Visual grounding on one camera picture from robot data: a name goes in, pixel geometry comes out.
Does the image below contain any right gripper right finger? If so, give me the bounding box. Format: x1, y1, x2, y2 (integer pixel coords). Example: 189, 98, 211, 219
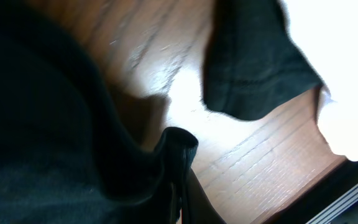
181, 169, 226, 224

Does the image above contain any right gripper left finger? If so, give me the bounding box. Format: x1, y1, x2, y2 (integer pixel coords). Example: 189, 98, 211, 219
144, 183, 180, 224

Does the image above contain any black t-shirt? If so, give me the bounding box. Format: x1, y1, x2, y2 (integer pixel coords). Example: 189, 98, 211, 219
0, 1, 198, 224

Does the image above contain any black garment under white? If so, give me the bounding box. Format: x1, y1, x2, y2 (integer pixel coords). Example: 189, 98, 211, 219
203, 0, 321, 121

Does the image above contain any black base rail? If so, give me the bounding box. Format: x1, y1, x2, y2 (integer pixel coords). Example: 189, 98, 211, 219
264, 161, 358, 224

